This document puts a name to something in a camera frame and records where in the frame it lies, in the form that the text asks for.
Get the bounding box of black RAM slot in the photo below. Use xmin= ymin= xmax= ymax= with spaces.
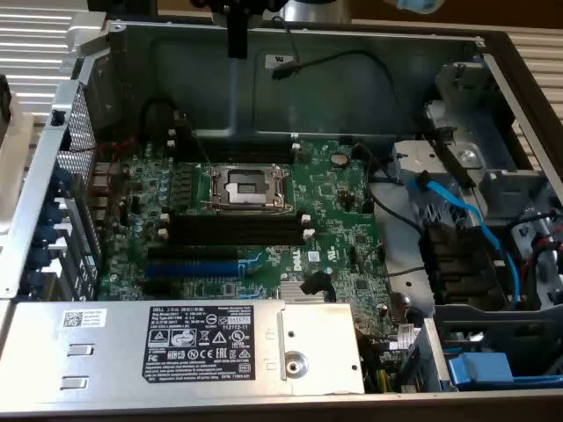
xmin=169 ymin=139 xmax=305 ymax=164
xmin=156 ymin=226 xmax=316 ymax=247
xmin=169 ymin=127 xmax=300 ymax=150
xmin=158 ymin=210 xmax=311 ymax=230

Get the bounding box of open grey PC case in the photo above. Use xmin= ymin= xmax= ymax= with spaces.
xmin=0 ymin=11 xmax=563 ymax=422

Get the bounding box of thin metal locking lever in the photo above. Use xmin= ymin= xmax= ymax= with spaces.
xmin=182 ymin=113 xmax=213 ymax=169

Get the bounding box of metal CPU socket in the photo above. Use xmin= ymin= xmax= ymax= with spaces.
xmin=200 ymin=162 xmax=296 ymax=216

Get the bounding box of green Dell motherboard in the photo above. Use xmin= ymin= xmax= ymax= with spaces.
xmin=94 ymin=131 xmax=397 ymax=353

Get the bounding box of long black expansion slot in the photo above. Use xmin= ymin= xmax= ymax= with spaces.
xmin=147 ymin=245 xmax=241 ymax=261

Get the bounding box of blue card retention clip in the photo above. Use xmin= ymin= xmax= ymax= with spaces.
xmin=41 ymin=204 xmax=65 ymax=226
xmin=34 ymin=223 xmax=58 ymax=247
xmin=28 ymin=248 xmax=52 ymax=272
xmin=50 ymin=169 xmax=74 ymax=194
xmin=21 ymin=270 xmax=45 ymax=294

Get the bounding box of blue expansion slot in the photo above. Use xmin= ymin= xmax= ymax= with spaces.
xmin=144 ymin=261 xmax=241 ymax=278

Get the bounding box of silver finned chipset heatsink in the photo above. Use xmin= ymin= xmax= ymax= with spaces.
xmin=280 ymin=280 xmax=338 ymax=304

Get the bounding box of grey metal disk bay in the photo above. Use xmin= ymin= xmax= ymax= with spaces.
xmin=391 ymin=61 xmax=563 ymax=309

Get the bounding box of black ribbed drive carrier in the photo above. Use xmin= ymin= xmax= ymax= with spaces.
xmin=420 ymin=222 xmax=507 ymax=309

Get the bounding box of silver power supply with label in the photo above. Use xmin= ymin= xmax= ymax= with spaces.
xmin=0 ymin=300 xmax=366 ymax=397

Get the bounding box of blue plastic drive caddy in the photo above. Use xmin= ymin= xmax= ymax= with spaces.
xmin=446 ymin=351 xmax=515 ymax=391

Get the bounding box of black wire with plug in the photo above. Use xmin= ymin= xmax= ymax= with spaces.
xmin=270 ymin=16 xmax=419 ymax=128

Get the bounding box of black looped wire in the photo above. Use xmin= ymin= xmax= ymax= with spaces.
xmin=139 ymin=98 xmax=177 ymax=142

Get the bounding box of silver metal bracket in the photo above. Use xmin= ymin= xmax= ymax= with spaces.
xmin=65 ymin=11 xmax=111 ymax=74

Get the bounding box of thin red wire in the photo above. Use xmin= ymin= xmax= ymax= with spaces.
xmin=69 ymin=135 xmax=137 ymax=212

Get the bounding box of black wire connector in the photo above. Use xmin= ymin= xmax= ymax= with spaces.
xmin=299 ymin=271 xmax=331 ymax=296

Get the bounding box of blue flat wire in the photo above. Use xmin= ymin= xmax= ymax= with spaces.
xmin=406 ymin=174 xmax=521 ymax=304

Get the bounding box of yellow green wire bundle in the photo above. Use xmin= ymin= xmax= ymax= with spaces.
xmin=367 ymin=367 xmax=397 ymax=393

